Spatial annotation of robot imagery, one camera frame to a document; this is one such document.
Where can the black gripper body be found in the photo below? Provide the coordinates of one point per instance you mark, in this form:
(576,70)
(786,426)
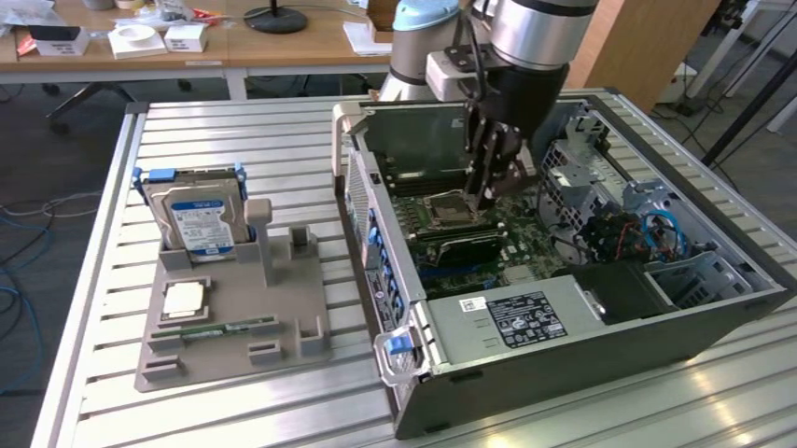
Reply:
(529,102)

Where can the low profile graphics card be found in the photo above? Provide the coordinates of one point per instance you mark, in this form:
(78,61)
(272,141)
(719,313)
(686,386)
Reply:
(471,249)

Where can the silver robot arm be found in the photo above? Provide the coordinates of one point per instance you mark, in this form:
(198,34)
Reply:
(543,32)

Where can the white barcode sticker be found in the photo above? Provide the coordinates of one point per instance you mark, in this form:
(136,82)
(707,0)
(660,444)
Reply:
(457,122)

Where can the CPU socket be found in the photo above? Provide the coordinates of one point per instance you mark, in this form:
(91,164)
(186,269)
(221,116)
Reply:
(448,209)

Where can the silver disk bay cage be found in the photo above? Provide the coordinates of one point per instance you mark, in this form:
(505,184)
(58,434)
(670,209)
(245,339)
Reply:
(580,177)

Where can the green motherboard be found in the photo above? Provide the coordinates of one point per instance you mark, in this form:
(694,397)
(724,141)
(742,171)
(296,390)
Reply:
(529,247)

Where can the wooden cabinet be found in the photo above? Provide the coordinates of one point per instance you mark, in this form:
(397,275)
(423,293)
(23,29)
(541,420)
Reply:
(623,46)

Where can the blue expansion slot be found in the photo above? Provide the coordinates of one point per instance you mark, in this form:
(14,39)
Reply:
(449,273)

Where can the white floor box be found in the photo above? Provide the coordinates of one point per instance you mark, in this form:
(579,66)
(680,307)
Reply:
(676,88)

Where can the silver chipset heatsink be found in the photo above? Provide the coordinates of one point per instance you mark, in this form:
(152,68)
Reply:
(519,276)

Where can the white paper stack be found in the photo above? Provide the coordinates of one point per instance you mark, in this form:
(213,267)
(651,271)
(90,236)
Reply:
(365,42)

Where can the brown cardboard box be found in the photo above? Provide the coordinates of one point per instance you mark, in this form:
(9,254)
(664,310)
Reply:
(380,18)

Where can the black stand pole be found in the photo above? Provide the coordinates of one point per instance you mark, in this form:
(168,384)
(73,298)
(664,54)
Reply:
(750,99)

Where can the grey power supply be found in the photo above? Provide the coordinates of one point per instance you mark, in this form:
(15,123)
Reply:
(461,340)

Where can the black lamp base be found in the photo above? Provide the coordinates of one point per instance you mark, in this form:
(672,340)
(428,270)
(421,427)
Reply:
(277,23)

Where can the hard disk with blue carrier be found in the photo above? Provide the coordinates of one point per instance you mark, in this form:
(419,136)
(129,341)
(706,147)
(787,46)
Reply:
(200,219)

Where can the grey printed parts rack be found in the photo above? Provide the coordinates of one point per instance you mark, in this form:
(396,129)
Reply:
(237,298)

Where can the small white box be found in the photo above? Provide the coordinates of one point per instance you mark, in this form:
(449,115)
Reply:
(188,39)

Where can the dark grey PC case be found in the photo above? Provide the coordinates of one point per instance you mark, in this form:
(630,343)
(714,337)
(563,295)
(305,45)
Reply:
(561,396)

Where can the silver CPU chip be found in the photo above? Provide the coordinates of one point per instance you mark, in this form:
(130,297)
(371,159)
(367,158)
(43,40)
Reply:
(185,298)

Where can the white box with round hollow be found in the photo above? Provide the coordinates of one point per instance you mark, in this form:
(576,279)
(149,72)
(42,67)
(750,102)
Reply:
(137,46)

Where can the black office chair base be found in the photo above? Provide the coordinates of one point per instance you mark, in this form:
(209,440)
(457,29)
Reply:
(75,100)

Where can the grey cup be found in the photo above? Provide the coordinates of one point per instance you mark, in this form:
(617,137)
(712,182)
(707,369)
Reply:
(100,4)

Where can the white labelled box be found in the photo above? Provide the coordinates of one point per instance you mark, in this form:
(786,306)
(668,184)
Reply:
(62,46)

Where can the orange booklet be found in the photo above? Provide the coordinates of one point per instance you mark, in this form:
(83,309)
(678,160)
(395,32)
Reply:
(25,49)

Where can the loose paper pile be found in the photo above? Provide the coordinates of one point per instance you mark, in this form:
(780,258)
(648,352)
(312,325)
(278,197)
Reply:
(25,14)

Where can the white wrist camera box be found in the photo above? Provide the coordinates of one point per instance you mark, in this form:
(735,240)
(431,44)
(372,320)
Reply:
(445,79)

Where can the black case lock switch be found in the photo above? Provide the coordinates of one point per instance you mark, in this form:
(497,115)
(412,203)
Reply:
(375,179)

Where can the grey metal bay bracket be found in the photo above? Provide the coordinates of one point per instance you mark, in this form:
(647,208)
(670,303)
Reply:
(704,275)

